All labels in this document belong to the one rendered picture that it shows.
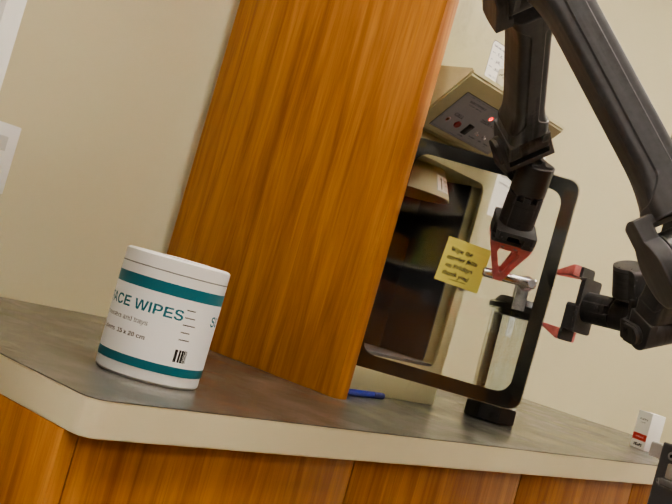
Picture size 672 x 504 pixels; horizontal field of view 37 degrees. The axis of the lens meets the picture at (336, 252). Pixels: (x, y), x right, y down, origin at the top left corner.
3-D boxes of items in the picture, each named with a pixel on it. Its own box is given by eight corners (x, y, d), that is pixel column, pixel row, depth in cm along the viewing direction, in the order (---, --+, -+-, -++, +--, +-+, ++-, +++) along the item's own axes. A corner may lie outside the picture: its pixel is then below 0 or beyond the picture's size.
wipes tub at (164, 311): (72, 355, 124) (107, 237, 124) (154, 368, 133) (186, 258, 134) (136, 384, 115) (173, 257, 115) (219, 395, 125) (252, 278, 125)
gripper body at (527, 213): (493, 240, 158) (508, 197, 155) (492, 216, 167) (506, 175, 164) (533, 251, 158) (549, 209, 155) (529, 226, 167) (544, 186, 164)
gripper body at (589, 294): (593, 281, 191) (629, 289, 186) (579, 334, 190) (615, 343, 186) (577, 275, 186) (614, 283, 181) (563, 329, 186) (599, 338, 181)
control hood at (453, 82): (401, 119, 171) (417, 62, 171) (499, 170, 195) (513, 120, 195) (456, 126, 163) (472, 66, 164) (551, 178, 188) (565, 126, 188)
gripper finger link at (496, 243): (476, 280, 163) (495, 228, 159) (476, 262, 169) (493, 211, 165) (517, 291, 163) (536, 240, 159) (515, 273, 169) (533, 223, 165)
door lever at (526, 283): (476, 279, 170) (480, 264, 170) (531, 293, 170) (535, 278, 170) (481, 278, 164) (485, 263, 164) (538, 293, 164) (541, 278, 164)
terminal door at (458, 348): (342, 361, 170) (407, 133, 171) (517, 411, 170) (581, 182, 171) (342, 361, 169) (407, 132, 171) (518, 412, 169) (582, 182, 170)
